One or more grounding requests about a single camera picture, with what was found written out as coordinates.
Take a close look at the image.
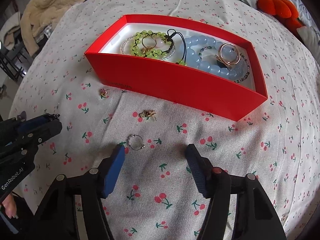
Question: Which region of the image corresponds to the small red strawberry charm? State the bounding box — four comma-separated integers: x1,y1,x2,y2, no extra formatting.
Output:
100,88,109,99

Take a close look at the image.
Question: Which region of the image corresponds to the gold flower ring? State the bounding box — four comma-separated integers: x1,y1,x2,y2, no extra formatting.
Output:
140,36,158,55

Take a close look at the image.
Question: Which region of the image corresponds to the light blue bead bracelet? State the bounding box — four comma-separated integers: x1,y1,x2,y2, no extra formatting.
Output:
179,35,247,81

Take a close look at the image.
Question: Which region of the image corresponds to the cherry print bedsheet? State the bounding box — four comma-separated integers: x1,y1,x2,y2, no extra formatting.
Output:
10,0,319,239

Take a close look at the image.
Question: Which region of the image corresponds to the beige quilted blanket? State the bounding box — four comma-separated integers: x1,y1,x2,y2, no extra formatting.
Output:
20,0,85,56

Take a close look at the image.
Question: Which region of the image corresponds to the deer print pillow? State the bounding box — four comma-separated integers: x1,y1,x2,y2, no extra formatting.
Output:
297,26,320,64

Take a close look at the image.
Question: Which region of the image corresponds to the clear pearl bead bracelet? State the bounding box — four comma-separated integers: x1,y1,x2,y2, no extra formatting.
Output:
120,35,177,61

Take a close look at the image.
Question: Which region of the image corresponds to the person's left hand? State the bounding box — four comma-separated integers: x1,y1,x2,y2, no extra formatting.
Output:
1,193,17,219

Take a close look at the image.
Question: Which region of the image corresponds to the orange pumpkin plush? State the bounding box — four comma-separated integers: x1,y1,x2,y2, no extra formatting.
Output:
278,18,304,39
257,0,299,19

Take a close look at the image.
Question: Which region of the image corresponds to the red jewelry box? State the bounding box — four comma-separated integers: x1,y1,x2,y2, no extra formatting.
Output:
85,14,268,121

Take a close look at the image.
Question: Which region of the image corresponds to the small gold charm earring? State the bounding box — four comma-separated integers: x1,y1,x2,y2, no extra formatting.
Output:
139,110,157,121

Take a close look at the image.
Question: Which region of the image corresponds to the small clear bead ring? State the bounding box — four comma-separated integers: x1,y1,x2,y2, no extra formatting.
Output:
126,134,146,151

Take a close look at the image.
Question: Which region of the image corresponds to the thin green seed-bead bracelet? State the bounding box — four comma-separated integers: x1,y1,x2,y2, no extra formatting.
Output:
198,45,251,84

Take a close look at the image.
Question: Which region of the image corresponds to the large gold knot ring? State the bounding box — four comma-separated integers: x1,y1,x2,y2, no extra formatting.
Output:
215,42,242,70

